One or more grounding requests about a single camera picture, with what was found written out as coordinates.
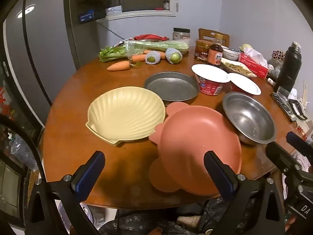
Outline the black thermos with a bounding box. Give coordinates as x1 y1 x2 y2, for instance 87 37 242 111
273 42 302 93

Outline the white ceramic bowl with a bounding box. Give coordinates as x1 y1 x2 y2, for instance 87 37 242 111
221 47 240 61

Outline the red bead string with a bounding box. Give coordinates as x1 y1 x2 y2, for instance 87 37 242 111
296 125 308 140

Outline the green fruit in foam net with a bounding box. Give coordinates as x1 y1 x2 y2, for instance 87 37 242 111
165 48 183 65
145 51 162 65

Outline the clear plastic bag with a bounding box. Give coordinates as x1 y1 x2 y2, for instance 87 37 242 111
10 137 35 169

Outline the white crinkled packet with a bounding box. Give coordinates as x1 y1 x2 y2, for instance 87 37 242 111
268 64 282 78

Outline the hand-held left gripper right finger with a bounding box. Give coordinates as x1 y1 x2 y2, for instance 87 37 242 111
203 150 286 235

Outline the round metal pan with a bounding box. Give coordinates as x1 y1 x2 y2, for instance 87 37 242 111
144 72 200 106

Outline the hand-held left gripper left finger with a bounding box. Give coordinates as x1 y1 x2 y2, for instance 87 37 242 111
26 150 106 235

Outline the red tissue box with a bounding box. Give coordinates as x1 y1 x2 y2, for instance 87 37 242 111
238 48 269 80

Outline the chili sauce jar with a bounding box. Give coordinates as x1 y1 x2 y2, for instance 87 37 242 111
194 40 213 61

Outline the white window sill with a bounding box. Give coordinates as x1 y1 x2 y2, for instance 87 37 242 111
96 0 176 24

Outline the red snack bag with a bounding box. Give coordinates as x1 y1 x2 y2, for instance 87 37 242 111
133 34 170 42

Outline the yellow shell-shaped plate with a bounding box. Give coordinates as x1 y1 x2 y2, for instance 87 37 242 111
85 86 166 145

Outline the black flat case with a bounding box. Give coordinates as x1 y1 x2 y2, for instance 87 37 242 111
270 93 309 123

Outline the blue box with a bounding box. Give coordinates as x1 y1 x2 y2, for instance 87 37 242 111
78 8 106 24

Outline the brown sauce bottle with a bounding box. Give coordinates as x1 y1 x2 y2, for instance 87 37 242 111
207 33 224 66

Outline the pink plastic plate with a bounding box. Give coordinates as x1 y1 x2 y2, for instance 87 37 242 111
149 101 242 197

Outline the white oval dish with pickles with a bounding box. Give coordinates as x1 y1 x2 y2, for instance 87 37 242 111
221 60 257 78

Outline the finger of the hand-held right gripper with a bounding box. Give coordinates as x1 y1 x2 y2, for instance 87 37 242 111
266 142 304 177
286 131 313 156

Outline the red instant noodle cup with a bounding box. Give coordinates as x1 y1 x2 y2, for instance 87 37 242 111
191 64 231 96
228 72 262 96

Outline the celery in plastic bag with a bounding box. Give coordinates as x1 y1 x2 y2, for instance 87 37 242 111
98 39 191 63

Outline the thin grey cable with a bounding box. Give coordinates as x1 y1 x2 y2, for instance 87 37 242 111
97 21 126 40

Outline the clear plastic case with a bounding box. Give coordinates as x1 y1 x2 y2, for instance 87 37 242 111
273 86 292 103

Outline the clear jar with dark lid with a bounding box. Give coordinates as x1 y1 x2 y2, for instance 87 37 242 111
173 28 191 41

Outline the white flat box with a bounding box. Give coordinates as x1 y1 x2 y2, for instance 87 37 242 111
106 5 123 16

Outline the grey refrigerator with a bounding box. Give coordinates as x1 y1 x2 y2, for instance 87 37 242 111
5 0 81 125

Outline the dark floral clothing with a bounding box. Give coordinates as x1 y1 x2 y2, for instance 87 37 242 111
99 198 269 235

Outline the dark glass cabinet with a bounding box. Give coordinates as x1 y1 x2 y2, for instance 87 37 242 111
0 17 44 226

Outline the large carrot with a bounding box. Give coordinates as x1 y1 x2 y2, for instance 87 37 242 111
107 61 142 72

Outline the stainless steel bowl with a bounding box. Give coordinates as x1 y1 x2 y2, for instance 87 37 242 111
222 92 277 145

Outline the wooden chair with handle hole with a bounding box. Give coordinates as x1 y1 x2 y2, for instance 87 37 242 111
198 28 230 47

